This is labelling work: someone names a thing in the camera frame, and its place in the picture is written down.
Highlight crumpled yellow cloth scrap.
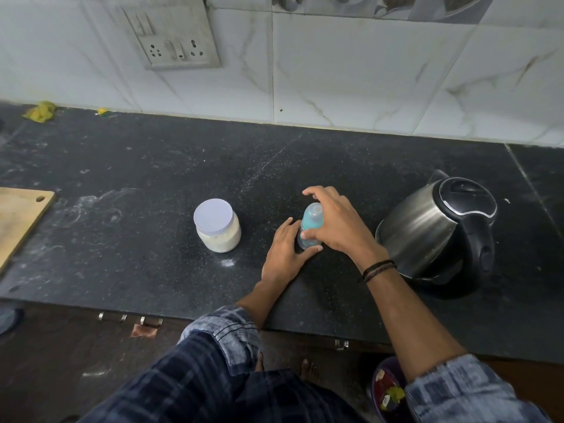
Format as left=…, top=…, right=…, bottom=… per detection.
left=22, top=100, right=57, bottom=124

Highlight clear blue round lid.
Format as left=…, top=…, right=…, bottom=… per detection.
left=0, top=305, right=24, bottom=336

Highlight person's left forearm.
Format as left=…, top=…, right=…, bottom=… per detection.
left=236, top=277, right=298, bottom=331

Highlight purple waste bin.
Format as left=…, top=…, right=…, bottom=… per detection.
left=370, top=356, right=413, bottom=423

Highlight glass jar of white powder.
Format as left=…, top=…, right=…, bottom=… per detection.
left=196, top=213, right=242, bottom=254

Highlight steel black electric kettle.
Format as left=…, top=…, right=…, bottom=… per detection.
left=375, top=169, right=499, bottom=287

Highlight person's right foot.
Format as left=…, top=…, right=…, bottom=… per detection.
left=300, top=358, right=321, bottom=386

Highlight person's right forearm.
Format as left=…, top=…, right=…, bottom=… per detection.
left=363, top=264, right=468, bottom=384

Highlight wooden cutting board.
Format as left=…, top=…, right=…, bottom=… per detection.
left=0, top=187, right=57, bottom=274

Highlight grey wall switch socket plate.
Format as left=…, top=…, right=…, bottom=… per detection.
left=121, top=0, right=222, bottom=70

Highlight person's left hand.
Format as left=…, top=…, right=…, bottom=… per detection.
left=260, top=217, right=325, bottom=288

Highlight black wrist bands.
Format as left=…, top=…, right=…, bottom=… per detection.
left=361, top=259, right=398, bottom=284

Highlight person's right hand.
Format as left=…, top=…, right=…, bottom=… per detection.
left=299, top=184, right=390, bottom=274

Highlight teal baby bottle cap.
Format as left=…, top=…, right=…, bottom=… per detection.
left=300, top=202, right=325, bottom=232

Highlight lavender round jar lid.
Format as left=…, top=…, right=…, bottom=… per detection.
left=193, top=198, right=235, bottom=236

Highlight blue plaid shirt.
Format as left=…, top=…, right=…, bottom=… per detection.
left=79, top=305, right=552, bottom=423

